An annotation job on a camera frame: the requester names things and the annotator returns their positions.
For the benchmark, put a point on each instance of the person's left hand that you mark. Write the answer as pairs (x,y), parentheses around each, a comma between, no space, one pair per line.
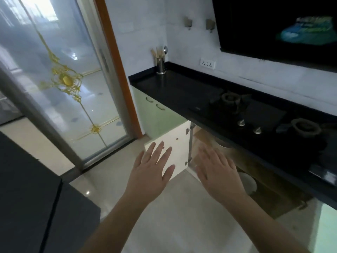
(148,179)

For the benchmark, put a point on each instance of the small white wall socket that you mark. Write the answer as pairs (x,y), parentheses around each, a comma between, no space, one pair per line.
(208,63)

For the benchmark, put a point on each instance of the brown wooden door frame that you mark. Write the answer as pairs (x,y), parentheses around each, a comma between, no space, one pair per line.
(115,63)

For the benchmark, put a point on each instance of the black countertop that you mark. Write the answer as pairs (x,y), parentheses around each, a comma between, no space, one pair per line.
(171,86)

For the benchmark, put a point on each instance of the brass stove knob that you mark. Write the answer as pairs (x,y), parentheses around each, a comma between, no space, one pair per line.
(257,131)
(241,123)

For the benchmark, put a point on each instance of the steel utensil holder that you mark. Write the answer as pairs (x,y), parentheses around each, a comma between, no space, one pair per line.
(161,66)

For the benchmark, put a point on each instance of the person's left forearm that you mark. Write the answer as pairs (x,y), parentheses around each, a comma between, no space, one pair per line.
(118,229)

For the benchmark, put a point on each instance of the metal spoon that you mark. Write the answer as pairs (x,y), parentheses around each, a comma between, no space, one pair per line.
(165,49)

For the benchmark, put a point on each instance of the colourful hood sticker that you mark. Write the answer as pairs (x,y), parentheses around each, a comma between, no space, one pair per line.
(305,31)

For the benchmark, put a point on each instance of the glass sliding door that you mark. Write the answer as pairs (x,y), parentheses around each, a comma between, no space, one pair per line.
(52,50)

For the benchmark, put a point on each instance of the dark grey refrigerator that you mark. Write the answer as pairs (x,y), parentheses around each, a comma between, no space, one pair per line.
(31,194)

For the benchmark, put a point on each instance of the grey metal wall hook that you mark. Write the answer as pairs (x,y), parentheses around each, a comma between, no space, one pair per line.
(210,23)
(187,21)

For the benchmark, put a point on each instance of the dark stove label sticker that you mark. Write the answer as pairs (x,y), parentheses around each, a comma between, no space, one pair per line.
(326,176)

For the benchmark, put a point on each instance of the black range hood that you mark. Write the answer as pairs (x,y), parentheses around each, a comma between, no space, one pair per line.
(250,23)

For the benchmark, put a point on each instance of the person's right hand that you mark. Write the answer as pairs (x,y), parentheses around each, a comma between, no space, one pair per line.
(223,181)

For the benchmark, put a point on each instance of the black glass gas stove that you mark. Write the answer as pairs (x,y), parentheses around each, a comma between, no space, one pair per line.
(266,113)

